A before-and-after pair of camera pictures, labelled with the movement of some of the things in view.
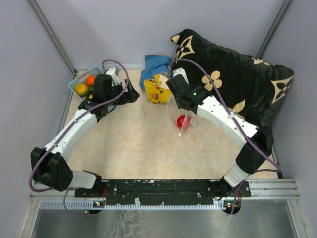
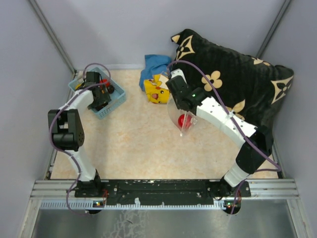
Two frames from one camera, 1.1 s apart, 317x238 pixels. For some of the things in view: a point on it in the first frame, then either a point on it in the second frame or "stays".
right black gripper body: x=179 y=105 stays
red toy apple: x=183 y=122 stays
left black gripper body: x=124 y=97 -> x=104 y=97
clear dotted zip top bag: x=182 y=120 stays
